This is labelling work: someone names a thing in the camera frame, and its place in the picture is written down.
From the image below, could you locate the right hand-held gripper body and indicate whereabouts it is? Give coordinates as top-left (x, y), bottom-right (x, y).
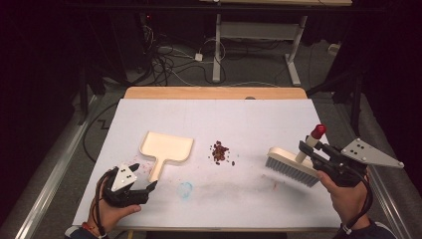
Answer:
top-left (322, 137), bottom-right (405, 188)

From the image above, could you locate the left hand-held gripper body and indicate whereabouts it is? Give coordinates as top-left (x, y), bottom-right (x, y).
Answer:
top-left (103, 163), bottom-right (149, 208)

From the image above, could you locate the cream brush with red-tipped handle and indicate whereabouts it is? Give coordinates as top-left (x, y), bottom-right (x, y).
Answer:
top-left (264, 123), bottom-right (328, 188)

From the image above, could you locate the person's right hand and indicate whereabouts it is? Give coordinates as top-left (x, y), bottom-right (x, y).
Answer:
top-left (315, 170), bottom-right (370, 227)

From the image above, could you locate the person's left hand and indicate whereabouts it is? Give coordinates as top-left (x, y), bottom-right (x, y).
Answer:
top-left (88, 197), bottom-right (142, 234)

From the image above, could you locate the cream plastic dustpan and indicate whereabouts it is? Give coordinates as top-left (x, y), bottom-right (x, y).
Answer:
top-left (138, 130), bottom-right (195, 183)

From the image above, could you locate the black stand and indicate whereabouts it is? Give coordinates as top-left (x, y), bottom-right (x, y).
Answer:
top-left (350, 71), bottom-right (364, 137)

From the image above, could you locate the pile of dark red scraps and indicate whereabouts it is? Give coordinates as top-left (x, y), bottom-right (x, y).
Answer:
top-left (208, 139), bottom-right (237, 167)

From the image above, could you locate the white table cover sheet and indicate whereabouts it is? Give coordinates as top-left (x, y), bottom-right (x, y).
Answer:
top-left (72, 98), bottom-right (342, 231)

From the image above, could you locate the white box on floor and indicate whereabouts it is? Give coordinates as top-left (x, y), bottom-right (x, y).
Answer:
top-left (327, 42), bottom-right (342, 57)

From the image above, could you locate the white-framed desk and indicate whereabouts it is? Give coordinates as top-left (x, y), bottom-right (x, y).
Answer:
top-left (198, 0), bottom-right (353, 88)

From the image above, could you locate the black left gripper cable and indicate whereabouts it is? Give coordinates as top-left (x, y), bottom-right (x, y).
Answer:
top-left (93, 168), bottom-right (114, 238)

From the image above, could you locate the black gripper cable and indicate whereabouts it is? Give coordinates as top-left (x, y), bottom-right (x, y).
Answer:
top-left (341, 167), bottom-right (375, 235)
top-left (93, 168), bottom-right (114, 238)

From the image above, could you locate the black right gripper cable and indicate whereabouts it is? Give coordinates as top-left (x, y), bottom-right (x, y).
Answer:
top-left (341, 167), bottom-right (375, 235)

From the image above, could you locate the metal floor rail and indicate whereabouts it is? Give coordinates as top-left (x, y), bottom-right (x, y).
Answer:
top-left (11, 95), bottom-right (103, 239)
top-left (334, 99), bottom-right (416, 239)

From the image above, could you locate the black floor cable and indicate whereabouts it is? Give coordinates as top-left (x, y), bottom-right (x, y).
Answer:
top-left (82, 102), bottom-right (119, 164)

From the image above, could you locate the red wrist bracelet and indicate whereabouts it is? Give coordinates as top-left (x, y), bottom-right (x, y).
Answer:
top-left (81, 221), bottom-right (102, 235)

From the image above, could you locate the tangle of floor cables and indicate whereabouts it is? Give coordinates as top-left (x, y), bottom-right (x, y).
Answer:
top-left (137, 24), bottom-right (228, 88)

